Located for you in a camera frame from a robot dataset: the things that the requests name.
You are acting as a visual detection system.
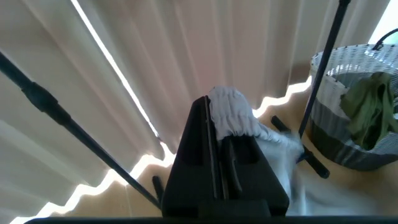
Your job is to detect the black clothes rack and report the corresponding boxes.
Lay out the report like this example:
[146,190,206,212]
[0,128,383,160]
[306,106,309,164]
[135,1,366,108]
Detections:
[0,0,352,210]

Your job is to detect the pale grey shorts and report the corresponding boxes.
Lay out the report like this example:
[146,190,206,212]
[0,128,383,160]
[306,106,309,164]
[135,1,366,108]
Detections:
[208,86,389,217]

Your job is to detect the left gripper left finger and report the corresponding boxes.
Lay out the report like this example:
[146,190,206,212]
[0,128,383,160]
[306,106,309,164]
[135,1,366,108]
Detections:
[161,95,222,218]

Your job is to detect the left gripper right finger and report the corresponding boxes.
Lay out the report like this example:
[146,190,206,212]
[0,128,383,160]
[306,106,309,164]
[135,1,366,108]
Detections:
[220,135,290,217]

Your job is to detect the white laundry basket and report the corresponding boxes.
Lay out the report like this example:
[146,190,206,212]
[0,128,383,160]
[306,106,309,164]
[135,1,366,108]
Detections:
[306,27,398,171]

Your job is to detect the green garment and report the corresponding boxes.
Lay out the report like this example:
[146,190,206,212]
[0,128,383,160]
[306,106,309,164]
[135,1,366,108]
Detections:
[340,72,398,151]

